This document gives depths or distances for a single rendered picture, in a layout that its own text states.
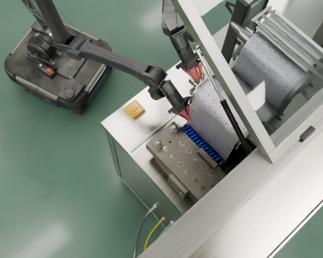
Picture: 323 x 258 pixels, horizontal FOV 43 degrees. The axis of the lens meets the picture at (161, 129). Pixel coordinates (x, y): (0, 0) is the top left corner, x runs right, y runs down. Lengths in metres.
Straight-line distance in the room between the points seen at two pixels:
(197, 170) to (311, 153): 0.52
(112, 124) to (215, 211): 0.99
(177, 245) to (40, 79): 2.03
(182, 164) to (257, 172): 0.67
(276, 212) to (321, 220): 1.63
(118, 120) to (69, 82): 0.89
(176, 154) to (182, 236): 0.75
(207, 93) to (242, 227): 0.52
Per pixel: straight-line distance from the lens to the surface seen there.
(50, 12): 1.76
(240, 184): 1.06
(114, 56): 1.73
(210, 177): 1.70
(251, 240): 1.26
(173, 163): 1.70
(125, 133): 1.89
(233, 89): 0.99
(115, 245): 2.68
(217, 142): 1.65
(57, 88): 2.79
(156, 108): 1.93
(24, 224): 2.80
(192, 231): 1.02
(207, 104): 1.53
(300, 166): 1.36
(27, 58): 2.94
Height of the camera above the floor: 2.66
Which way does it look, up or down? 68 degrees down
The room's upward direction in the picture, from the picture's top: 5 degrees clockwise
